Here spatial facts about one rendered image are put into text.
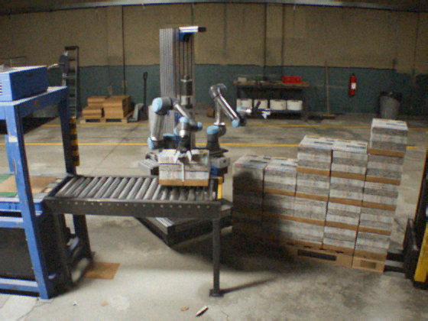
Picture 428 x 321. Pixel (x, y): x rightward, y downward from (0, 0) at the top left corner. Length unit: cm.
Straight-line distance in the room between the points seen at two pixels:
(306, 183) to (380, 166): 65
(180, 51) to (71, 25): 714
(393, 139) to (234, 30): 719
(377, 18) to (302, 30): 200
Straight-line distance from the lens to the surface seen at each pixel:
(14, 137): 274
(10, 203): 315
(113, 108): 928
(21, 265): 331
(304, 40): 1001
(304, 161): 326
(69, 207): 298
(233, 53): 983
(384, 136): 315
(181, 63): 373
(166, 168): 293
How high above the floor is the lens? 191
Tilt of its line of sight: 18 degrees down
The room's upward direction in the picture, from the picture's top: straight up
